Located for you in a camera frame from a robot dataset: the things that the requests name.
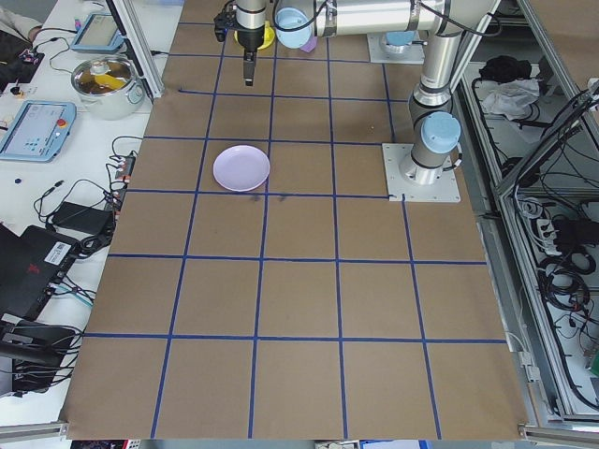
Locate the purple foam block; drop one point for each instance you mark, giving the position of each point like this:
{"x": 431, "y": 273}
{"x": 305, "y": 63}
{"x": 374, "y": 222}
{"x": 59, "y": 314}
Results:
{"x": 310, "y": 46}

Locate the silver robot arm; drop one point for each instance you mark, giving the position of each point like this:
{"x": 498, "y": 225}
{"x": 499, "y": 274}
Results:
{"x": 374, "y": 18}
{"x": 398, "y": 39}

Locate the person forearm beige sleeve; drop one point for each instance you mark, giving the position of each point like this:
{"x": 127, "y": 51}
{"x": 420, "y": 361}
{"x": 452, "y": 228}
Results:
{"x": 14, "y": 22}

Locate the person bare hand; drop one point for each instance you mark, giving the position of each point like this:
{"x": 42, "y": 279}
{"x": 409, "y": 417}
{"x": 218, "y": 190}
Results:
{"x": 35, "y": 33}

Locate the yellow round plate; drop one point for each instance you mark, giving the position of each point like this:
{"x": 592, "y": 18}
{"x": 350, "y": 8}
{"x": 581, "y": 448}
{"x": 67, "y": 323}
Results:
{"x": 267, "y": 39}

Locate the purple round plate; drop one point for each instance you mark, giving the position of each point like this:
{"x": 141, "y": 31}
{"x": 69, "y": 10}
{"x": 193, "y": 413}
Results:
{"x": 241, "y": 170}

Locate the steel cooking pot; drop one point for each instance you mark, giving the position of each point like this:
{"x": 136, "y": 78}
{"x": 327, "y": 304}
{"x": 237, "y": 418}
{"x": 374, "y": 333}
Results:
{"x": 112, "y": 105}

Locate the glass pot lid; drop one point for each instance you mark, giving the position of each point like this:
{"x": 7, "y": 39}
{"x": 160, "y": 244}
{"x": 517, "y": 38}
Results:
{"x": 100, "y": 68}

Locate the blue-framed teach pendant tablet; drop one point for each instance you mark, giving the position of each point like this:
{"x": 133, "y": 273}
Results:
{"x": 96, "y": 33}
{"x": 33, "y": 131}

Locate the black usb hub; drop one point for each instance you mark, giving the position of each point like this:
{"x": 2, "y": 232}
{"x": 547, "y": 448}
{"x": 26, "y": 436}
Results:
{"x": 122, "y": 175}

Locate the black power adapter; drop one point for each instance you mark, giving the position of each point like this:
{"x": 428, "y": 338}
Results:
{"x": 79, "y": 216}

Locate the black crumpled cloth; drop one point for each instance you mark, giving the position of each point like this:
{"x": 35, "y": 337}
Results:
{"x": 505, "y": 68}

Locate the white crumpled cloth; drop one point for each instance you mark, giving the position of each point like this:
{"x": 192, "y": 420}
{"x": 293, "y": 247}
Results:
{"x": 507, "y": 98}

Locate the black laptop with white label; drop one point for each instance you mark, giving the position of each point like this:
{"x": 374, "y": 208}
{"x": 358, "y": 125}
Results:
{"x": 23, "y": 280}

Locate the white power strip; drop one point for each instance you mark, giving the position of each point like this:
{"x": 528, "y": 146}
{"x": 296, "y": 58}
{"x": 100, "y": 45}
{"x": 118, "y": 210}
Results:
{"x": 545, "y": 231}

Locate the black flat equipment box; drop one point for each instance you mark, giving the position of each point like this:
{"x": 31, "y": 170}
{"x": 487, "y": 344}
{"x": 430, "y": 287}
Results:
{"x": 37, "y": 341}

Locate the blue flat box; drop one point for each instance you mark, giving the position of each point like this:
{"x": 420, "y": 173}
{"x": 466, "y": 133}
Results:
{"x": 393, "y": 444}

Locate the red black printed box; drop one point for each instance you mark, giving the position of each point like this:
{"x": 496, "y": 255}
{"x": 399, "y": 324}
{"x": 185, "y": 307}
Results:
{"x": 103, "y": 444}

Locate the short aluminium profile bar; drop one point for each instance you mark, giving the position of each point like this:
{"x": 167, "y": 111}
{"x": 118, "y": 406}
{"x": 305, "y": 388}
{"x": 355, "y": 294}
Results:
{"x": 561, "y": 432}
{"x": 33, "y": 430}

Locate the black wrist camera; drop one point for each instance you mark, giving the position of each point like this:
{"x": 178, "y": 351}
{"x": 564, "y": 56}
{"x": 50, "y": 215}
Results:
{"x": 223, "y": 23}

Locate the aluminium profile post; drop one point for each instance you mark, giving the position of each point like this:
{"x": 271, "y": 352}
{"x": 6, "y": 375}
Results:
{"x": 145, "y": 61}

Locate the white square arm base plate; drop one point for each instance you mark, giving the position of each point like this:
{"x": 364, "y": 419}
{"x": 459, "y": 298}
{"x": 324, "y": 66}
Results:
{"x": 444, "y": 192}
{"x": 374, "y": 53}

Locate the V-shaped metal bar frame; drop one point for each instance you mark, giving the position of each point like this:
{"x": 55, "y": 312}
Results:
{"x": 503, "y": 271}

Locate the metal corner bracket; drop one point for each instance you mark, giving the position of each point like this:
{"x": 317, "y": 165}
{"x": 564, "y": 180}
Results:
{"x": 529, "y": 367}

